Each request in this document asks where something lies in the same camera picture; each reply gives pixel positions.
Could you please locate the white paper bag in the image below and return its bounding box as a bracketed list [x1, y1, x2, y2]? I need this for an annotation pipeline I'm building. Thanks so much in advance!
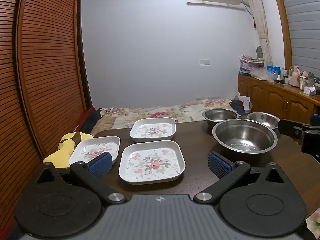
[238, 95, 252, 112]

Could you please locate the small steel bowl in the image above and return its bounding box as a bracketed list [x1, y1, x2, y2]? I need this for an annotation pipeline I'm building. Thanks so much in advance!
[247, 112, 280, 129]

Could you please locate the yellow plush toy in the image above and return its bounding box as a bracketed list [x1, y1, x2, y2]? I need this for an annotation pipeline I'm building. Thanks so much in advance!
[43, 132, 93, 168]

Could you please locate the stack of folded cloths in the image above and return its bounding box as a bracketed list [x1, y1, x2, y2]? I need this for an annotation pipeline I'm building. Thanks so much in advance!
[239, 55, 264, 73]

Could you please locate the wooden sideboard cabinet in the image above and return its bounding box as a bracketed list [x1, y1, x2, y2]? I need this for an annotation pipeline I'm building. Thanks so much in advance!
[238, 75, 319, 124]

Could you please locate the beige curtain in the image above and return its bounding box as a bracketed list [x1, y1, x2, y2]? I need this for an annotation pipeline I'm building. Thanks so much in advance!
[248, 0, 273, 68]

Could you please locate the floral square plate back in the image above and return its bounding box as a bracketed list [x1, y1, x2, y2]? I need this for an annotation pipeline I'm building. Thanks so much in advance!
[129, 118, 176, 142]

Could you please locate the medium steel bowl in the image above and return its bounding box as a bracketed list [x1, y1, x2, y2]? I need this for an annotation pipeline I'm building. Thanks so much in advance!
[202, 108, 240, 128]

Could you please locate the large steel bowl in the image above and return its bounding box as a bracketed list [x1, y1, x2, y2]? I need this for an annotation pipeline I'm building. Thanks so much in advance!
[212, 119, 278, 154]

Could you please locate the floral bed blanket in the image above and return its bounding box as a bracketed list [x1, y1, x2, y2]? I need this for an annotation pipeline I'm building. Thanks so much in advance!
[91, 99, 243, 135]

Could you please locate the white wall switch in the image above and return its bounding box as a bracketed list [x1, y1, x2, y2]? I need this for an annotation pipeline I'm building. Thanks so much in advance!
[200, 59, 210, 66]

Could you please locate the floral square plate front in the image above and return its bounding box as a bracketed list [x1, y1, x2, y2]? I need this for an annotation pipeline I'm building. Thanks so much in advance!
[118, 140, 186, 185]

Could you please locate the wooden louvered wardrobe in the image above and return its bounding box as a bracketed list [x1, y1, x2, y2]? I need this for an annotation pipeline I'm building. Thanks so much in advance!
[1, 0, 92, 232]

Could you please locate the floral square plate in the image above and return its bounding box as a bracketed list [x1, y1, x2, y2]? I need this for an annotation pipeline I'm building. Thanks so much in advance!
[69, 136, 121, 165]
[118, 140, 186, 185]
[129, 118, 176, 142]

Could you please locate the blue box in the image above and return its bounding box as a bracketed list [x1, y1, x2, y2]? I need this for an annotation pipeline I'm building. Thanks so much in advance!
[267, 65, 281, 75]

